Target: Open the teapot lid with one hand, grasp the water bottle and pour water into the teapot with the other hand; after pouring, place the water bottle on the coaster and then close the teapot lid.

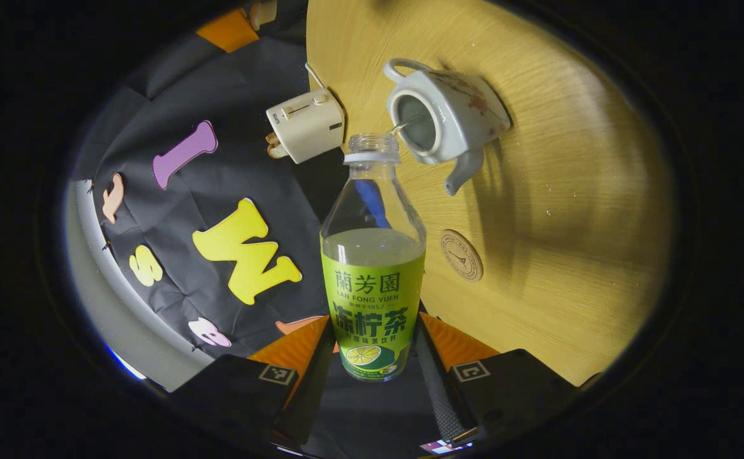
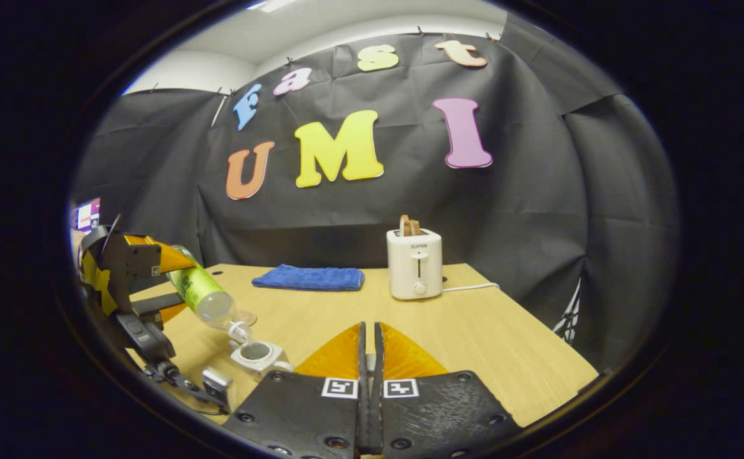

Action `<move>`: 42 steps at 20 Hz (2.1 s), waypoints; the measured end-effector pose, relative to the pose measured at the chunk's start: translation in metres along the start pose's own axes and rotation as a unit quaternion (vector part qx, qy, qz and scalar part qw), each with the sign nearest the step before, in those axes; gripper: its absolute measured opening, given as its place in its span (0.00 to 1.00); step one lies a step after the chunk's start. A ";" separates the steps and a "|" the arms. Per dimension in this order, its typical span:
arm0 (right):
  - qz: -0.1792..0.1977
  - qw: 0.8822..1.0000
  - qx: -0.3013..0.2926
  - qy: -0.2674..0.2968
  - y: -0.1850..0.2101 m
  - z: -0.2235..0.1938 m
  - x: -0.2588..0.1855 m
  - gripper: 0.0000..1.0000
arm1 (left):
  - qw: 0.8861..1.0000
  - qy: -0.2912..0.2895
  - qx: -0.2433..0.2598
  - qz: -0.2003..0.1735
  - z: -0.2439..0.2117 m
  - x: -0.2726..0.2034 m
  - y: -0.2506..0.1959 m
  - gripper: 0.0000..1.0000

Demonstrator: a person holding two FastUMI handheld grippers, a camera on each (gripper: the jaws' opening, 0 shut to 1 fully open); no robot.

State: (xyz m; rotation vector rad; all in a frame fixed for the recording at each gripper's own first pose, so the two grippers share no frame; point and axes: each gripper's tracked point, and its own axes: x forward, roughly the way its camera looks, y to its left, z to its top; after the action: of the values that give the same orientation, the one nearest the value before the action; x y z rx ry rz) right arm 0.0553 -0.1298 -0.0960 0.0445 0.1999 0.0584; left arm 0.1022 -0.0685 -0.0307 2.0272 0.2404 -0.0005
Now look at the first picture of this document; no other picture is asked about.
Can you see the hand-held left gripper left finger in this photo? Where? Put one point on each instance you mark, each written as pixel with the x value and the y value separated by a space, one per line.
pixel 314 389

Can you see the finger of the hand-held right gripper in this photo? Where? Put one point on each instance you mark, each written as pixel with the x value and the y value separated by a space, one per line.
pixel 228 30

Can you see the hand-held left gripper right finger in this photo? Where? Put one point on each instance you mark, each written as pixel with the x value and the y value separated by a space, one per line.
pixel 435 389

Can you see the white teacup lid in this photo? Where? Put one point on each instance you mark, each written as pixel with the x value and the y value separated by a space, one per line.
pixel 263 13

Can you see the green label water bottle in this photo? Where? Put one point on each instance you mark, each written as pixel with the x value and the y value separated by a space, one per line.
pixel 372 287

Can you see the round wooden coaster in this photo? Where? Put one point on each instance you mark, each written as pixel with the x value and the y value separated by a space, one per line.
pixel 462 256

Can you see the white ceramic teacup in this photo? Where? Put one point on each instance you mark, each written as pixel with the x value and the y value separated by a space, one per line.
pixel 467 108

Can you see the white toaster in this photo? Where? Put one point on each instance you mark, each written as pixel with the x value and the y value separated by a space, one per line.
pixel 308 124

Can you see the bread slice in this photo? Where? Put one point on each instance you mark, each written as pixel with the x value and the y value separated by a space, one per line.
pixel 276 148

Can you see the black backdrop cloth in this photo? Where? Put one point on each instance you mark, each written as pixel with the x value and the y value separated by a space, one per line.
pixel 231 172

